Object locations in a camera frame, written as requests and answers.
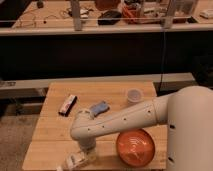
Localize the clear plastic bottle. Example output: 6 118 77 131
56 150 97 171

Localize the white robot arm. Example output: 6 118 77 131
70 86 213 171

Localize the orange ceramic bowl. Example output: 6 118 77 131
116 129 155 167

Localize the blue sponge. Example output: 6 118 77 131
90 101 110 117

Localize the black object on bench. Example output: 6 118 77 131
98 10 122 25

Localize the orange tool on bench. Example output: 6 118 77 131
122 3 140 24

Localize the black hanging cable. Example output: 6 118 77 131
157 25 168 93

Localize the grey metal post left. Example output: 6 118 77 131
70 0 82 31

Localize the grey metal post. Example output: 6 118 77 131
70 0 82 31
163 0 176 29

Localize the grey metal post right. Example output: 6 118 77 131
163 0 176 29

